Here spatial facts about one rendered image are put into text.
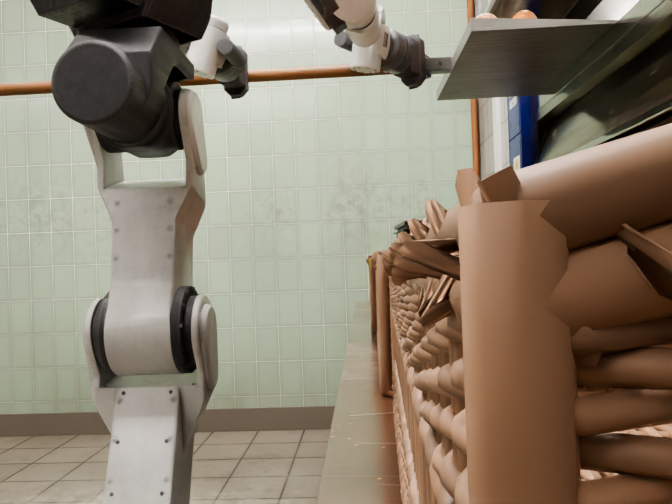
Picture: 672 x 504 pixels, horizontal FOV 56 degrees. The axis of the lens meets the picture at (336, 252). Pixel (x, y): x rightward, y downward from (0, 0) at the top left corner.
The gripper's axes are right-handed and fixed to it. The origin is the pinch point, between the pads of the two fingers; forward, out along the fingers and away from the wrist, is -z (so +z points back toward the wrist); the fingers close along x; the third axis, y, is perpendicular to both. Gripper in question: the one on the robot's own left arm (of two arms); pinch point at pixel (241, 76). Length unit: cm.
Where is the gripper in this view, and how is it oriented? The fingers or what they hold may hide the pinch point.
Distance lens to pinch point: 163.7
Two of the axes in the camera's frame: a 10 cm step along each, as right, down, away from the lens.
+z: -1.6, -0.2, -9.9
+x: 0.4, 10.0, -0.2
